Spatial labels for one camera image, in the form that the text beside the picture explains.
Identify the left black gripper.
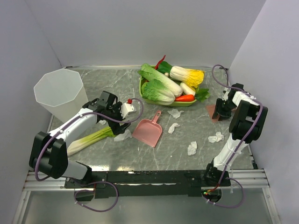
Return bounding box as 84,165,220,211
105,102,131,135

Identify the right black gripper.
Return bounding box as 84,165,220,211
212,98,237,121

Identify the pink hand brush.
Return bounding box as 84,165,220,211
206,105,228,123

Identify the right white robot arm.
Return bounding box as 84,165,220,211
204,83,268,187

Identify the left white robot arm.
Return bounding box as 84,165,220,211
29,91,135,188

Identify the paper scrap left of dustpan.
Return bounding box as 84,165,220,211
114,130,132,142

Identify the paper scrap above celery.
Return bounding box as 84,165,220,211
99,120,107,125

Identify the pink plastic dustpan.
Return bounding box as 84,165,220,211
132,110,163,147

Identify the paper scrap right side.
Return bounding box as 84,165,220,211
207,132,224,143

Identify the orange carrot toy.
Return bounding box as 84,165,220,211
175,94,195,102

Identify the white daikon radish toy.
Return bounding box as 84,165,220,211
180,82,196,96

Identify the celery stalk toy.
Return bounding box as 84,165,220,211
67,126,115,156

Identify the yellow leaf napa cabbage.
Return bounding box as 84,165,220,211
170,66,205,88

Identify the paper scrap near tray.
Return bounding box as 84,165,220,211
167,109,184,119

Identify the paper scrap front centre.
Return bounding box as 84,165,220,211
187,141,197,156

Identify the front green lettuce head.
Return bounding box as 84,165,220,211
141,79,175,105

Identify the paper scrap beside dustpan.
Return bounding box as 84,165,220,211
168,123,180,134

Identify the green plastic tray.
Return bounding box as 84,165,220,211
137,63,196,106

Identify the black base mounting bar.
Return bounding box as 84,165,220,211
64,170,231,199

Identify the long green romaine lettuce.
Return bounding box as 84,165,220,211
137,63,183,97

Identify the translucent white trash bin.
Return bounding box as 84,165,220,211
34,69,88,123

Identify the red chili pepper toy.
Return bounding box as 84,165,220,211
155,55,166,70

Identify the dark green leafy vegetable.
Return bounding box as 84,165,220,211
157,61,173,74

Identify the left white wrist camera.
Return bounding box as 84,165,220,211
121,99,136,118

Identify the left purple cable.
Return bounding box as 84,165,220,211
34,98,144,182

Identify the aluminium frame rail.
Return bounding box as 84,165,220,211
13,169,281,224

